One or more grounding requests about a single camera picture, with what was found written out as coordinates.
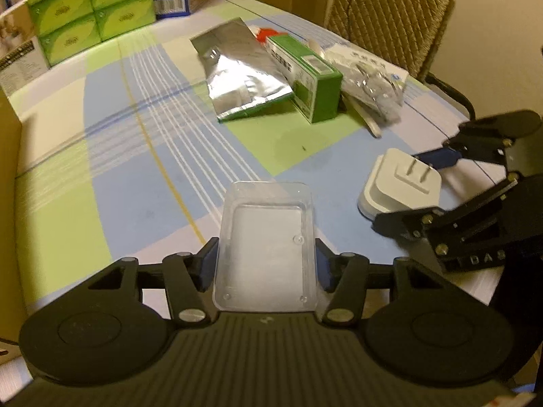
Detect brown cardboard box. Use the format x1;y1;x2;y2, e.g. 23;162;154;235
0;94;27;364

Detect silver foil pouch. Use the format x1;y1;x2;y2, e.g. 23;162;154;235
190;18;294;122

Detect clear plastic tray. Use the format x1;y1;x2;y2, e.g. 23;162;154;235
212;181;318;312

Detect white power adapter plug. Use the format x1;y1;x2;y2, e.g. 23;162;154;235
357;148;442;220

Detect white medicine box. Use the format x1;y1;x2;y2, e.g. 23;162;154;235
324;43;409;91

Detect white plastic spoon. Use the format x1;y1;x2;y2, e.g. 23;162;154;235
307;40;382;139

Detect green medicine box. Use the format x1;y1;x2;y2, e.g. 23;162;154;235
265;34;342;123

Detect red snack packet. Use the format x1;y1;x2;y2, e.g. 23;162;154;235
251;26;284;44

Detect chair with quilted cover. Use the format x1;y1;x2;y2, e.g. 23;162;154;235
325;0;476;119

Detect green tissue pack stack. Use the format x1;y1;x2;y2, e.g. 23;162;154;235
27;0;155;66

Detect clear blister pack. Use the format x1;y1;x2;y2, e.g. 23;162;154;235
341;73;404;123

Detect white photo product box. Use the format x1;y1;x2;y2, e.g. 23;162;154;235
0;0;49;97

